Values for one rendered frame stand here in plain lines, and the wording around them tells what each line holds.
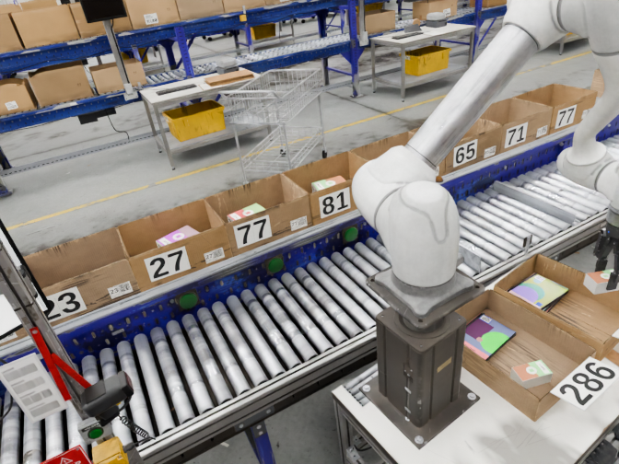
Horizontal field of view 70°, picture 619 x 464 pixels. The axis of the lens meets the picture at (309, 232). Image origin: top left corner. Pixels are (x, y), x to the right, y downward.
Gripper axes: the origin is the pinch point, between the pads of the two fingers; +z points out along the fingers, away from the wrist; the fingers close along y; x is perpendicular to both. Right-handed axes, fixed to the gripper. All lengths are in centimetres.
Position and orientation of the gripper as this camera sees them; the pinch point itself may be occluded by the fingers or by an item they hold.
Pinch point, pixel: (606, 275)
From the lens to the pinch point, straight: 173.0
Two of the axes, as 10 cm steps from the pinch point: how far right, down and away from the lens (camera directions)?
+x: -9.8, 1.7, -0.5
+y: -1.3, -5.2, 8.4
